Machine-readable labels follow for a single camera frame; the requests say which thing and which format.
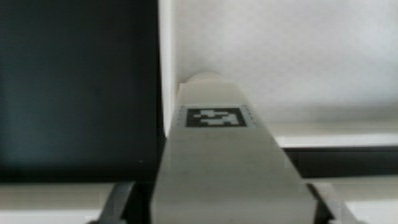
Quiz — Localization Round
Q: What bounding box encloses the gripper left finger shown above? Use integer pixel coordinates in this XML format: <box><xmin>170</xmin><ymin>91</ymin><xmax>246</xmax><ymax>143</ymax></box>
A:
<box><xmin>86</xmin><ymin>181</ymin><xmax>150</xmax><ymax>224</ymax></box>

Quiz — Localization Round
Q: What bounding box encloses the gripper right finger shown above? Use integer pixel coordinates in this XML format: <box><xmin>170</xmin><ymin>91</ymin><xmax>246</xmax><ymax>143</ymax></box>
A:
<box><xmin>307</xmin><ymin>183</ymin><xmax>360</xmax><ymax>224</ymax></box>

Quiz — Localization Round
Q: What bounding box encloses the white desk top tray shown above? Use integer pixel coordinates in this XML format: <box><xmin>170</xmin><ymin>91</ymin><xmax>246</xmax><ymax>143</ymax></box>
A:
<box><xmin>157</xmin><ymin>0</ymin><xmax>398</xmax><ymax>148</ymax></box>

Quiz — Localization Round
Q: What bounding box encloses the white front fence wall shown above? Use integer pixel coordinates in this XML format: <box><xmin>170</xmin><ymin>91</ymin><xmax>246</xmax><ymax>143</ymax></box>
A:
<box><xmin>0</xmin><ymin>176</ymin><xmax>398</xmax><ymax>224</ymax></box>

